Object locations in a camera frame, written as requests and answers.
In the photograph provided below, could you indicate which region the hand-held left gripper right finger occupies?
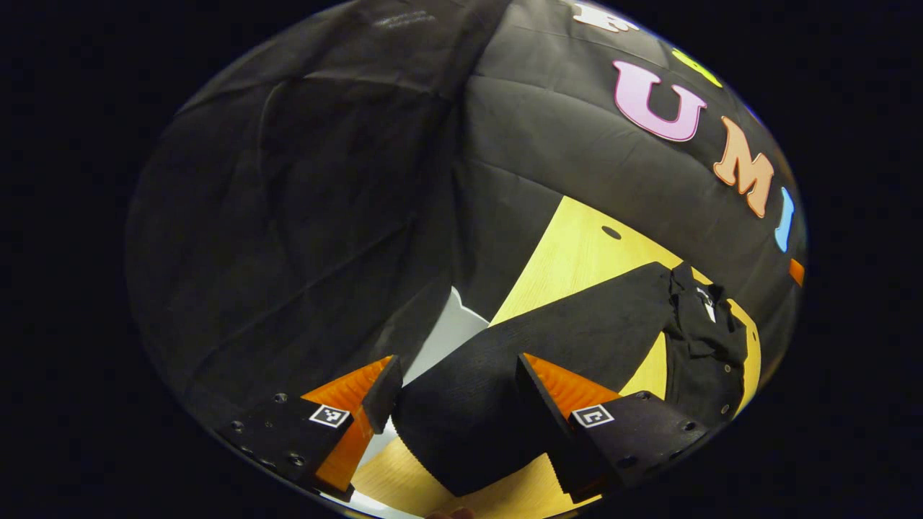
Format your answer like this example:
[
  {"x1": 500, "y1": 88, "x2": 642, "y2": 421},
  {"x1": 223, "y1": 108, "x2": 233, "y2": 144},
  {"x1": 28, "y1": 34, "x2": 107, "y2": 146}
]
[{"x1": 515, "y1": 353, "x2": 711, "y2": 504}]

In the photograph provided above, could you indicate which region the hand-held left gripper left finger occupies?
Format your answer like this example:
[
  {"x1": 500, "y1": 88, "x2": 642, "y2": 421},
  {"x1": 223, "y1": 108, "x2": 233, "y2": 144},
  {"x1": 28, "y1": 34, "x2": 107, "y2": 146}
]
[{"x1": 216, "y1": 355, "x2": 403, "y2": 503}]

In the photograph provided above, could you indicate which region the black button shirt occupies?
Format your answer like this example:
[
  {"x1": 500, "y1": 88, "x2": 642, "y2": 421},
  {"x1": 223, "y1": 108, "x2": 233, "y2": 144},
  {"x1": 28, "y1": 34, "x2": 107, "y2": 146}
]
[{"x1": 392, "y1": 262, "x2": 748, "y2": 497}]

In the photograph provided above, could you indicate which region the black backdrop cloth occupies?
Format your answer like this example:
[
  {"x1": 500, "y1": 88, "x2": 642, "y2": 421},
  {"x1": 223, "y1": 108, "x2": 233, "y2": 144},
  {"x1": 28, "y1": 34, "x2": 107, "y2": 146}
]
[{"x1": 126, "y1": 0, "x2": 807, "y2": 433}]

